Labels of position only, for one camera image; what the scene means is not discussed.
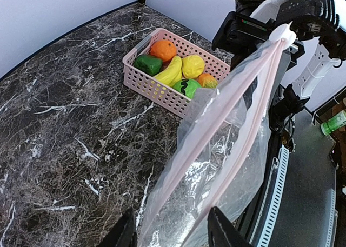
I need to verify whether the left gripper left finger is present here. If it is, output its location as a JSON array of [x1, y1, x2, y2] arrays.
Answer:
[[98, 208, 137, 247]]

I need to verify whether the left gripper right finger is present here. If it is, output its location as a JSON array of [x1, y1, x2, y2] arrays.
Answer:
[[208, 206, 252, 247]]

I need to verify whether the clear zip top bag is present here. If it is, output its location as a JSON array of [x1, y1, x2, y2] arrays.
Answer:
[[137, 21, 298, 247]]

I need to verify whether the pink perforated plastic basket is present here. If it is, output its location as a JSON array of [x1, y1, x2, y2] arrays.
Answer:
[[123, 28, 230, 117]]

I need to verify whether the green toy cabbage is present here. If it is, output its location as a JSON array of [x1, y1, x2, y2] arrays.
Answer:
[[173, 79, 202, 99]]

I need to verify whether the yellow toy banana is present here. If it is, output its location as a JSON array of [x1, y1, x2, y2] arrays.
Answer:
[[154, 56, 182, 87]]

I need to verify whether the green toy bell pepper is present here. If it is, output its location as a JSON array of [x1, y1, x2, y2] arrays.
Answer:
[[133, 55, 163, 77]]

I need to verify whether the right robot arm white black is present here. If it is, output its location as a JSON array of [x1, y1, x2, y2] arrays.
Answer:
[[212, 0, 345, 130]]

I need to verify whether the orange green toy mango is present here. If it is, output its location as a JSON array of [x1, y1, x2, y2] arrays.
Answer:
[[197, 73, 218, 89]]

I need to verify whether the green plastic bottle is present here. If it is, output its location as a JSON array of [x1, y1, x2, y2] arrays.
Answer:
[[320, 110, 346, 136]]

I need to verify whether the yellow toy lemon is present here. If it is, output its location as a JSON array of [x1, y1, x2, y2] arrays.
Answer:
[[182, 55, 205, 79]]

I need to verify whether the orange toy fruit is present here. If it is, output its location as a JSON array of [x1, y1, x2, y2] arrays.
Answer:
[[150, 40, 177, 63]]

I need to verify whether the white slotted cable duct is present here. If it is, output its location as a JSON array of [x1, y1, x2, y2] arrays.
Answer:
[[251, 145, 337, 246]]

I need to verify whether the black front rail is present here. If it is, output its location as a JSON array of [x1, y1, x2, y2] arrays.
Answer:
[[235, 87, 295, 247]]

